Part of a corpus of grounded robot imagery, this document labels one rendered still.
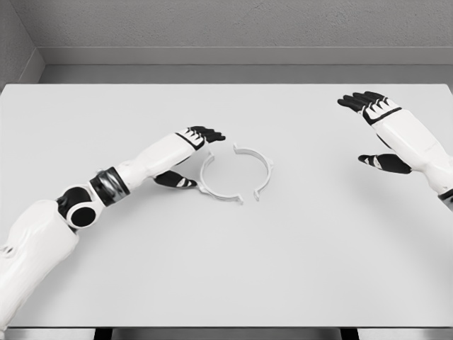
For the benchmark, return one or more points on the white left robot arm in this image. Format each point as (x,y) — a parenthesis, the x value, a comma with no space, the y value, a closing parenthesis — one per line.
(35,244)

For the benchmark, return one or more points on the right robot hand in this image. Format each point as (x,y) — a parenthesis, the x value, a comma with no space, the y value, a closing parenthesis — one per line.
(400,134)

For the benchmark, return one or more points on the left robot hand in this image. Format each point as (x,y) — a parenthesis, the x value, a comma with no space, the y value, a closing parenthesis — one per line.
(177,147)

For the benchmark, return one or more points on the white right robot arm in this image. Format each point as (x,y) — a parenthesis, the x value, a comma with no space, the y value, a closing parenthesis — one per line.
(438,170)

